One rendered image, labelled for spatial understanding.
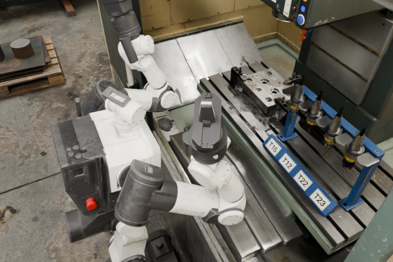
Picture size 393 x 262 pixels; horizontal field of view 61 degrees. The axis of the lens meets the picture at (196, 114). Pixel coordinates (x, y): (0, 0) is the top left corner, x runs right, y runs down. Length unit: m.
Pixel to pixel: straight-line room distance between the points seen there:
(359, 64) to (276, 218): 0.93
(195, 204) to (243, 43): 1.92
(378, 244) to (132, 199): 0.59
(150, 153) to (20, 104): 2.79
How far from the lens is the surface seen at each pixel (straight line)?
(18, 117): 3.57
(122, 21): 1.21
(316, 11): 1.27
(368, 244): 0.60
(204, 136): 0.66
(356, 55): 2.02
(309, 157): 1.72
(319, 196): 1.54
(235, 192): 0.97
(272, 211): 1.69
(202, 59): 2.55
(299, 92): 1.49
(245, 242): 1.63
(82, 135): 1.07
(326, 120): 1.45
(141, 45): 1.23
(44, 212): 2.74
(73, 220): 1.34
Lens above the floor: 2.14
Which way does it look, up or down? 42 degrees down
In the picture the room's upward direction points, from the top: straight up
